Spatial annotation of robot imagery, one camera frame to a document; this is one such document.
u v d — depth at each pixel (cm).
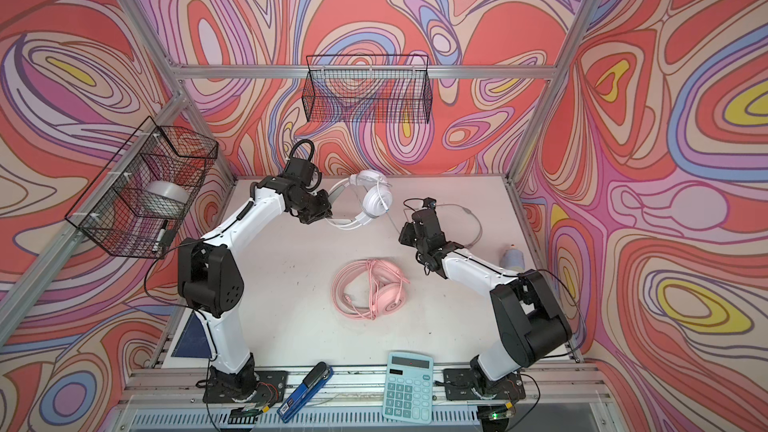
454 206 110
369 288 84
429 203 80
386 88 93
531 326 44
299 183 72
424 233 69
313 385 71
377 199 79
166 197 70
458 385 73
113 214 68
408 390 72
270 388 72
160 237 72
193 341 80
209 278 49
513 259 87
